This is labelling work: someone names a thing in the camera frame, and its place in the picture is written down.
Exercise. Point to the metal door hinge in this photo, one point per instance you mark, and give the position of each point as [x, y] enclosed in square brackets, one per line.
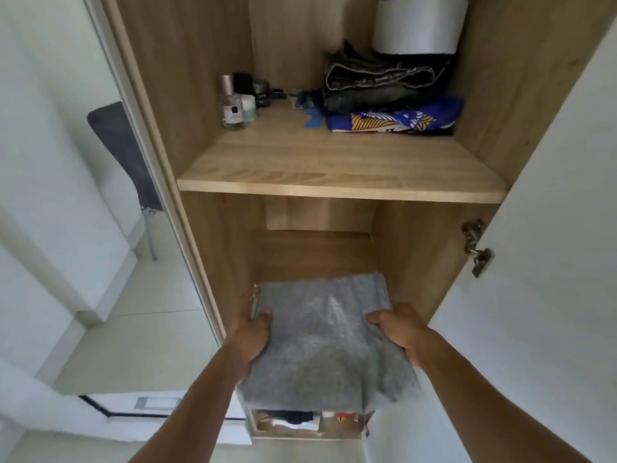
[476, 246]

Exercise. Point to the folded dark jeans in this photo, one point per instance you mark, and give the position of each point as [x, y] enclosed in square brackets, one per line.
[381, 81]

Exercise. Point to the person's right thumb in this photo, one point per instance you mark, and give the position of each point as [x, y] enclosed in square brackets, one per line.
[380, 319]

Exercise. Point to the person's right forearm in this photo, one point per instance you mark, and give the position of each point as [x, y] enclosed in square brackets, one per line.
[496, 400]

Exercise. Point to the person's right hand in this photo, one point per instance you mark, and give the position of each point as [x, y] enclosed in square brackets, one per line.
[405, 332]

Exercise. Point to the wooden drawer with clothes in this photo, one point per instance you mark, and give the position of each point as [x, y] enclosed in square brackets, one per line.
[308, 423]

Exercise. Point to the small white jar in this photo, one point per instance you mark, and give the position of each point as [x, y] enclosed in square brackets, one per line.
[248, 108]

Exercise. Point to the person's left thumb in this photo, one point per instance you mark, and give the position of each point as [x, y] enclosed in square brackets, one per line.
[262, 321]

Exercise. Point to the clear perfume bottle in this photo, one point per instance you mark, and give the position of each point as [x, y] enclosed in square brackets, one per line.
[232, 105]

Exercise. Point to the dark round jar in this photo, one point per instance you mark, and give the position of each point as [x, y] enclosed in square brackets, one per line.
[262, 93]

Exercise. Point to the white wardrobe door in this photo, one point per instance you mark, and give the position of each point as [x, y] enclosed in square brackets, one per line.
[540, 284]

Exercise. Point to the grey cloth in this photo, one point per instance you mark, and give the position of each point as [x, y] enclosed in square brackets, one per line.
[328, 342]

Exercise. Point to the person's left forearm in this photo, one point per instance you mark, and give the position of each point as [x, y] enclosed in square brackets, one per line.
[193, 409]

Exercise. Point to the dark grey chair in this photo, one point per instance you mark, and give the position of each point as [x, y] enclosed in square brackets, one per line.
[127, 159]

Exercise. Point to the blue patterned folded garment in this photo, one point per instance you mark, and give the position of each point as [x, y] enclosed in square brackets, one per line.
[395, 119]

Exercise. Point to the wooden shelf board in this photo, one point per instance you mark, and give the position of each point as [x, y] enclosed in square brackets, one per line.
[337, 163]

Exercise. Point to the person's left hand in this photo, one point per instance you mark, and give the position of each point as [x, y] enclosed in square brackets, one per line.
[251, 335]

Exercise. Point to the blue fabric piece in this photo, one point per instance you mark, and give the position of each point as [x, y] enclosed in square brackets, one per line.
[308, 108]

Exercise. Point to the white round container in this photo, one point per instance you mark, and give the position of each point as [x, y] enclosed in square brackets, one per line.
[419, 24]

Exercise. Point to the wooden wardrobe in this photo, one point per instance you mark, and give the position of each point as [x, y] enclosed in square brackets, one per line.
[308, 139]

